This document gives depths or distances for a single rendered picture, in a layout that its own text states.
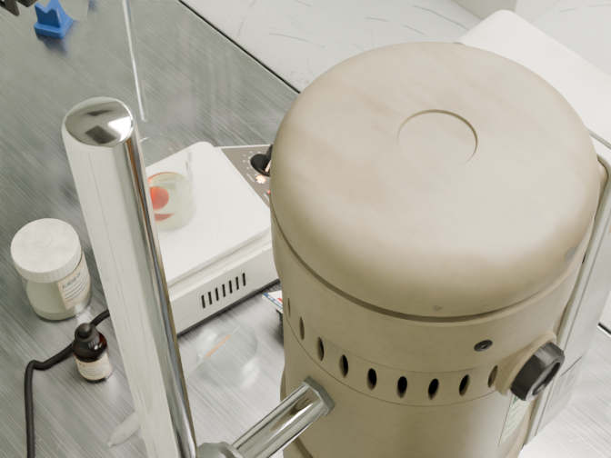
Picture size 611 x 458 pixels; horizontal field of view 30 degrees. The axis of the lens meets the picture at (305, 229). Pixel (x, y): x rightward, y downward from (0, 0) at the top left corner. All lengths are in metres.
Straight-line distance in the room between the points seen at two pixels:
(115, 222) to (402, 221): 0.11
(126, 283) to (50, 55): 1.03
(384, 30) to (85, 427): 0.56
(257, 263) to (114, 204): 0.77
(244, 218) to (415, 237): 0.67
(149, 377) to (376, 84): 0.12
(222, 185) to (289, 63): 0.26
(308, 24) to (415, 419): 0.93
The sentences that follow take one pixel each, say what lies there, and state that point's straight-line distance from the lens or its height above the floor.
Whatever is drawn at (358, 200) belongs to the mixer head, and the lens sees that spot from 0.33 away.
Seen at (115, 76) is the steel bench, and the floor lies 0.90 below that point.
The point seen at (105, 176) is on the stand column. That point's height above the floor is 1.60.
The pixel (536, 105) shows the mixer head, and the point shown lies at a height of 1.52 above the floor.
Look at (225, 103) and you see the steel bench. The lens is 1.20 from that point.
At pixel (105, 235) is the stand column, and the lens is 0.25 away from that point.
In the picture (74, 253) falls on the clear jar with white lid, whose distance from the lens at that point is 1.00.
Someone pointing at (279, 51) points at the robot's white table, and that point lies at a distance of 1.25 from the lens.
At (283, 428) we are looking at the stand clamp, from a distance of 0.39.
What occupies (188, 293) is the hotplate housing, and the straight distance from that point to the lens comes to 0.98.
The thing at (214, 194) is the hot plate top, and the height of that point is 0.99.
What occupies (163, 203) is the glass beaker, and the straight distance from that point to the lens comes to 0.96.
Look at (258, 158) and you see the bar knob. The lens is 1.08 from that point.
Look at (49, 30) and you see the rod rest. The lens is 1.30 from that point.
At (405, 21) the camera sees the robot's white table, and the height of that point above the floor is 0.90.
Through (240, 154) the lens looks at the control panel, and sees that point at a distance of 1.08.
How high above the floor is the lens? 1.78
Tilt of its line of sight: 53 degrees down
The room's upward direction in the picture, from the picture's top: 1 degrees counter-clockwise
